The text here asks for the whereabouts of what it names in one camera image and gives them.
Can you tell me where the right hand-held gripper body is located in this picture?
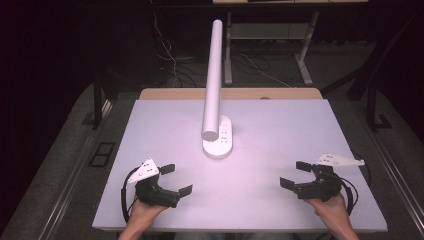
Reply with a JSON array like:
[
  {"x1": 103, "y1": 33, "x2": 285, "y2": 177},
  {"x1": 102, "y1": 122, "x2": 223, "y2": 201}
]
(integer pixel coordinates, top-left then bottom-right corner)
[{"x1": 294, "y1": 153, "x2": 366, "y2": 203}]

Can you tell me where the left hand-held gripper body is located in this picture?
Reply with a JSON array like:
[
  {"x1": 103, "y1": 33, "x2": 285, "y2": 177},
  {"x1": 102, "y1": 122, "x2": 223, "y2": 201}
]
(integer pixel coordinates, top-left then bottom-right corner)
[{"x1": 127, "y1": 157, "x2": 181, "y2": 209}]

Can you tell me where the person's left hand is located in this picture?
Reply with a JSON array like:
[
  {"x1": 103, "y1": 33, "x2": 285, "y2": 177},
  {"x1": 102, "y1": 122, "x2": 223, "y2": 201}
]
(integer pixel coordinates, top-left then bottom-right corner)
[{"x1": 128, "y1": 199, "x2": 168, "y2": 230}]

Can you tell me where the person's right hand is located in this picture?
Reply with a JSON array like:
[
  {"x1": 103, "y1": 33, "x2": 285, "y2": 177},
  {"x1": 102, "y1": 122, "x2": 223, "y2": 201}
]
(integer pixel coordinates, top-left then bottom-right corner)
[{"x1": 304, "y1": 194, "x2": 350, "y2": 231}]

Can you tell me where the black metal stand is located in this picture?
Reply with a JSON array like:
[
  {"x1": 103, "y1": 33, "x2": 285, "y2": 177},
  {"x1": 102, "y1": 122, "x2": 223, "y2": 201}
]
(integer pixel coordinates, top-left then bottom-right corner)
[
  {"x1": 365, "y1": 83, "x2": 394, "y2": 133},
  {"x1": 91, "y1": 71, "x2": 105, "y2": 131}
]

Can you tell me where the white desk lamp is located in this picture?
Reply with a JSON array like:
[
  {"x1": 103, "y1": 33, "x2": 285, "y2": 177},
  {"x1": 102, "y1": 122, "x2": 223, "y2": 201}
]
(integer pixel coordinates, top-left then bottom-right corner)
[{"x1": 200, "y1": 19, "x2": 234, "y2": 160}]

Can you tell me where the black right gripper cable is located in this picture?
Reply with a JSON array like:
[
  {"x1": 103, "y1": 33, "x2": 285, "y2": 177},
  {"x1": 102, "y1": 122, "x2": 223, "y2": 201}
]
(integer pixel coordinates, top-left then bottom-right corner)
[{"x1": 339, "y1": 151, "x2": 372, "y2": 217}]

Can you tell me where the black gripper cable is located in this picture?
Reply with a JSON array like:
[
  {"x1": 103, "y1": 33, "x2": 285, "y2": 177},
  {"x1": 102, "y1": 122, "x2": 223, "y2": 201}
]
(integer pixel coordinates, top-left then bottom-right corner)
[
  {"x1": 120, "y1": 166, "x2": 141, "y2": 224},
  {"x1": 339, "y1": 151, "x2": 372, "y2": 217}
]

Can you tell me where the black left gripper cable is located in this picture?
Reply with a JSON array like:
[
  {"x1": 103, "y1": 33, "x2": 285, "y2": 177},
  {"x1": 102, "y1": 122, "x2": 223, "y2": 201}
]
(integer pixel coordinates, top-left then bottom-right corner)
[{"x1": 120, "y1": 166, "x2": 141, "y2": 224}]

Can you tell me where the black rectangular floor frame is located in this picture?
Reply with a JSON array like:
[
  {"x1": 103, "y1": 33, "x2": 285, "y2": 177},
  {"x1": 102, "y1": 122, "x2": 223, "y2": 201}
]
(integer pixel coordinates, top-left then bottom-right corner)
[{"x1": 88, "y1": 141, "x2": 116, "y2": 168}]

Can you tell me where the white floor cable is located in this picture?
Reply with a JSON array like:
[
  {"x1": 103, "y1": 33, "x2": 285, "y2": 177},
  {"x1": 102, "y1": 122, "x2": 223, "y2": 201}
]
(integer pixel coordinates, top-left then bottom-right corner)
[{"x1": 151, "y1": 0, "x2": 201, "y2": 88}]

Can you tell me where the grey metal table frame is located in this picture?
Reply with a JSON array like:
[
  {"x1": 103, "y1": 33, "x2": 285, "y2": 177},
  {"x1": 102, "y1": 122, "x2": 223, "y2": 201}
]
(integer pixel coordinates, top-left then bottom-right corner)
[{"x1": 223, "y1": 9, "x2": 322, "y2": 88}]

